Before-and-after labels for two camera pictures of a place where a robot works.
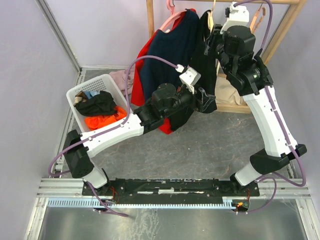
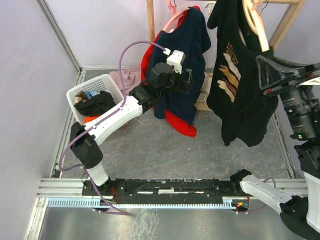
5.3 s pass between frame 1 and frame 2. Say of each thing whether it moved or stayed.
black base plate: stayed
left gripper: moved
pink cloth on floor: stayed
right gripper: moved
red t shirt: moved
